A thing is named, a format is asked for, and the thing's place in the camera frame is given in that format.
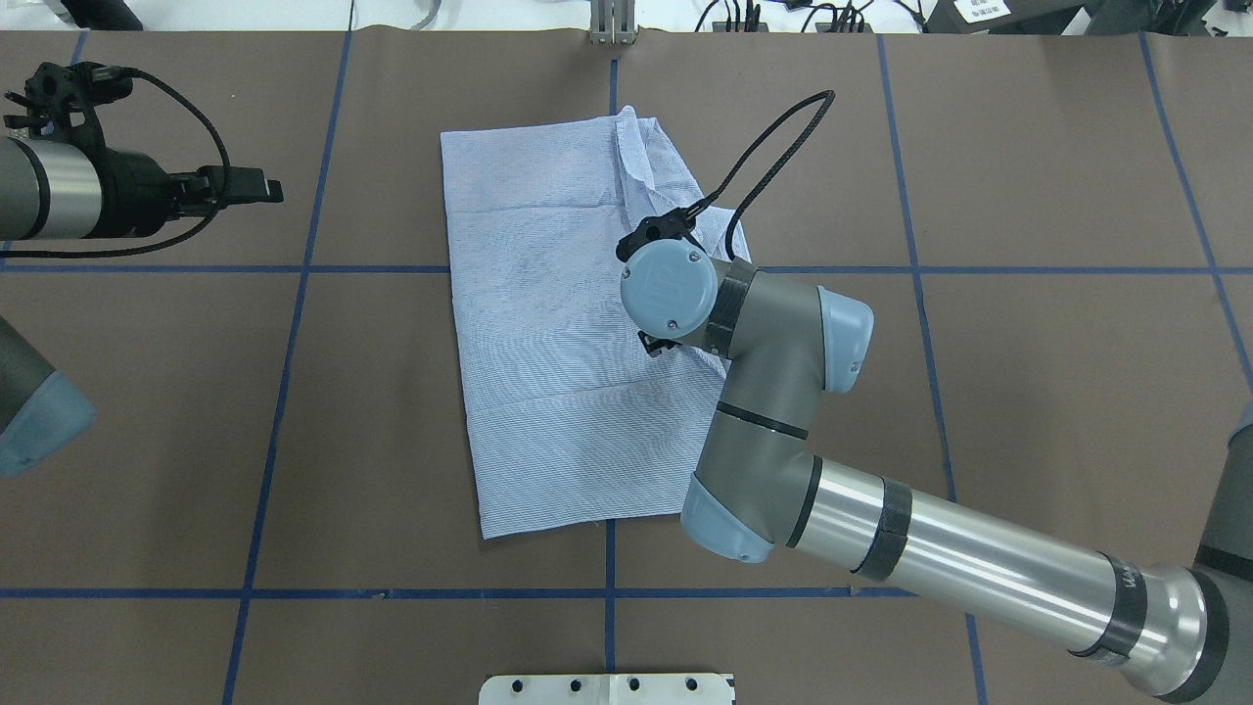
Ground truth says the brown paper table cover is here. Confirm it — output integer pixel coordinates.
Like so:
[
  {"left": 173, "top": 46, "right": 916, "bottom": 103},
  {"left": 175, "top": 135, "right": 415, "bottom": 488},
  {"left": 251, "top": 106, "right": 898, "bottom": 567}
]
[{"left": 3, "top": 26, "right": 1250, "bottom": 704}]

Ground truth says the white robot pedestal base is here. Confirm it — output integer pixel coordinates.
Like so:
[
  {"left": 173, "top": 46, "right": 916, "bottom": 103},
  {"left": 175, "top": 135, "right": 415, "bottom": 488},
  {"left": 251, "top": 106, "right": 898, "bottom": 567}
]
[{"left": 477, "top": 671, "right": 737, "bottom": 704}]

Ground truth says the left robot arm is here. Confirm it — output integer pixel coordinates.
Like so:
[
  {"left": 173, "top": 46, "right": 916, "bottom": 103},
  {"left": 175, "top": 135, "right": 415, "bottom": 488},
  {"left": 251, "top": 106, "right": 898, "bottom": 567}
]
[{"left": 1, "top": 136, "right": 284, "bottom": 477}]

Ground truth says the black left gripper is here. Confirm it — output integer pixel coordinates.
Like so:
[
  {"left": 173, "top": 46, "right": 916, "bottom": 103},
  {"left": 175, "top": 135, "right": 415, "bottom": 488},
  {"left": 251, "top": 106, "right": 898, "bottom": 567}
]
[{"left": 93, "top": 149, "right": 284, "bottom": 238}]

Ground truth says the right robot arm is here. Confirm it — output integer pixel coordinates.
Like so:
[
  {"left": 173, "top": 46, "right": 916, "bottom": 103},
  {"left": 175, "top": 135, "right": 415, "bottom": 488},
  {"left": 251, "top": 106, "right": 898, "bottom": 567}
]
[{"left": 615, "top": 207, "right": 1252, "bottom": 704}]

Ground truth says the aluminium frame post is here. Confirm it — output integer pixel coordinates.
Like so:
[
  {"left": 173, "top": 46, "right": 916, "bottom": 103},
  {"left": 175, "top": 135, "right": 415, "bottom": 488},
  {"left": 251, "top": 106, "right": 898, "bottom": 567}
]
[{"left": 589, "top": 0, "right": 638, "bottom": 46}]

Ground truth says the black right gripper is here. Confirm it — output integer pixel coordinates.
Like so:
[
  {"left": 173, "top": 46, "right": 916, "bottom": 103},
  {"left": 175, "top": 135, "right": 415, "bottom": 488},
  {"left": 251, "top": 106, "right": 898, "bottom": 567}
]
[{"left": 615, "top": 212, "right": 700, "bottom": 358}]

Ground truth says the black labelled box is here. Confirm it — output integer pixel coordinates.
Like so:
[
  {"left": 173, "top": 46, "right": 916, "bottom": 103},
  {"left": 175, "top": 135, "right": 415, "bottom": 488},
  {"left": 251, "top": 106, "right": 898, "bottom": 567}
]
[{"left": 923, "top": 1, "right": 1085, "bottom": 36}]

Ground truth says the blue striped button shirt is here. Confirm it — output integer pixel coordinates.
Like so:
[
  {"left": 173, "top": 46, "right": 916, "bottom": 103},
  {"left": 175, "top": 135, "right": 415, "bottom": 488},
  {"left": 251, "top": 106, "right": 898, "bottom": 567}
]
[{"left": 441, "top": 106, "right": 725, "bottom": 540}]

